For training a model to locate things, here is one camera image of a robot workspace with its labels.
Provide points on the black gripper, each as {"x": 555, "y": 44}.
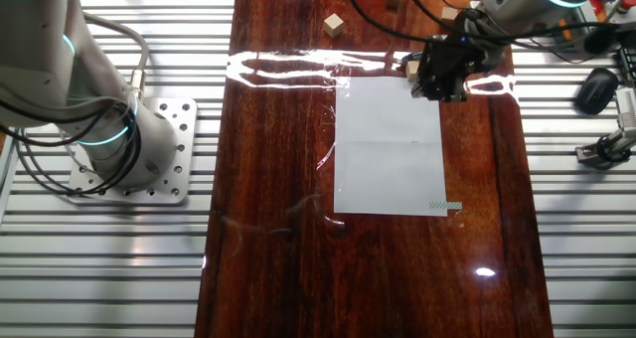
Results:
{"x": 447, "y": 59}

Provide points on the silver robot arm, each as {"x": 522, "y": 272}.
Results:
{"x": 49, "y": 54}

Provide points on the white paper sheet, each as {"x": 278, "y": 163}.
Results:
{"x": 377, "y": 179}

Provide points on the black computer mouse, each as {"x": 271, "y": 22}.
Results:
{"x": 596, "y": 90}

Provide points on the black keyboard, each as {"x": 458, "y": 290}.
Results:
{"x": 628, "y": 67}

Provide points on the grey box with red button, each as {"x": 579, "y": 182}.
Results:
{"x": 628, "y": 2}

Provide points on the reddish wooden board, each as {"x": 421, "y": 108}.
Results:
{"x": 278, "y": 278}

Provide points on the wrist camera with silver bracket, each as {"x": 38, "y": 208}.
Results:
{"x": 601, "y": 41}

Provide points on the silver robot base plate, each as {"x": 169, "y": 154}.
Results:
{"x": 174, "y": 189}

